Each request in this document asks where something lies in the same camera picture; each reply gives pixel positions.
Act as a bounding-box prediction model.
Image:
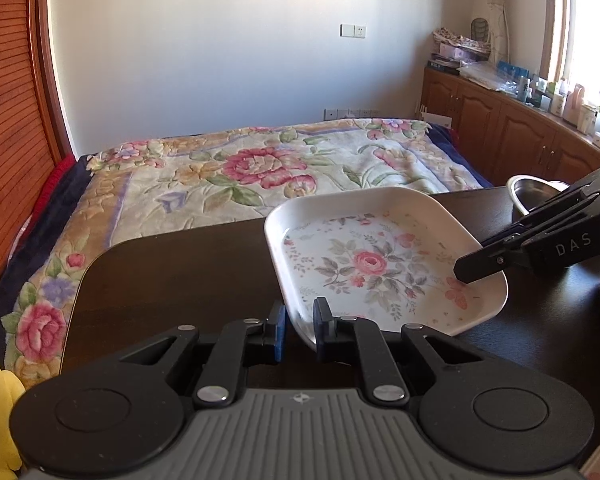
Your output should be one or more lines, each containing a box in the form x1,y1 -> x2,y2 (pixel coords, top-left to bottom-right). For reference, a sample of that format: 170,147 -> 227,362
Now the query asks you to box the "far steel bowl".
506,174 -> 568,221

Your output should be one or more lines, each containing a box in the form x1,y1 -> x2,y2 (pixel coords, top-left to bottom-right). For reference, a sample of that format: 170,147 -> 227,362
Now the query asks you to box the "wooden sideboard cabinet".
420,67 -> 600,185

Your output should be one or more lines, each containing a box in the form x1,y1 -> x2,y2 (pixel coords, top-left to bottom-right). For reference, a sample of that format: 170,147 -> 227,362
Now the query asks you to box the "clutter of bottles on sideboard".
420,27 -> 600,150

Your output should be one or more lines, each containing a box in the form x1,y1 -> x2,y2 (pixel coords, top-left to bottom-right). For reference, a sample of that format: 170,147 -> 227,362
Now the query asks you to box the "dark blue red bedding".
0,156 -> 92,366

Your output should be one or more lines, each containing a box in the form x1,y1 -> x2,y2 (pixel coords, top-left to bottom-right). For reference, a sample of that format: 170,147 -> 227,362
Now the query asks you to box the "patterned curtain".
486,0 -> 509,65

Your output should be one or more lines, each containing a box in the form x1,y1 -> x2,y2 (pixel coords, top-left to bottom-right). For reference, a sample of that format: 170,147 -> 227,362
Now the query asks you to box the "floral bed blanket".
0,118 -> 486,387

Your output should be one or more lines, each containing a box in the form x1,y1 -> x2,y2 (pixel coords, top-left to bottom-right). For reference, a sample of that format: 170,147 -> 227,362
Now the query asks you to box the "wooden slatted headboard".
0,0 -> 71,277

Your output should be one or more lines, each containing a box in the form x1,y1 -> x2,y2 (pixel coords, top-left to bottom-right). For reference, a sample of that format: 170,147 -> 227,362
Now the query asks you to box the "white wall switch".
340,24 -> 366,39

